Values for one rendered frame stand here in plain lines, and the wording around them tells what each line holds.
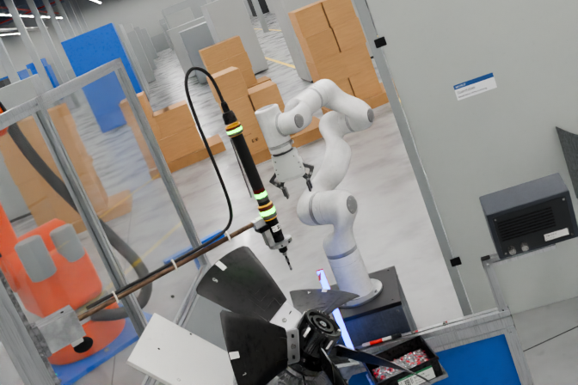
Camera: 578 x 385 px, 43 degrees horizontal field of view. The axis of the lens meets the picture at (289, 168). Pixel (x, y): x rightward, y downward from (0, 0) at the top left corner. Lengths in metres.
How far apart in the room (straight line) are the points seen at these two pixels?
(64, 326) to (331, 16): 8.46
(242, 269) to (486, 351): 0.95
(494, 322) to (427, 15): 1.70
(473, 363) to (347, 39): 7.78
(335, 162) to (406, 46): 1.18
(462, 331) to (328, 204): 0.62
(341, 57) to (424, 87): 6.39
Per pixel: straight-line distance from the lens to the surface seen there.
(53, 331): 1.89
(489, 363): 2.69
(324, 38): 10.03
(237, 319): 1.87
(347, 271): 2.69
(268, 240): 2.04
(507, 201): 2.40
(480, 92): 3.81
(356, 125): 2.79
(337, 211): 2.57
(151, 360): 2.07
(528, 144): 3.92
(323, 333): 2.02
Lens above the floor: 2.14
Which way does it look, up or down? 14 degrees down
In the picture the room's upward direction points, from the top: 21 degrees counter-clockwise
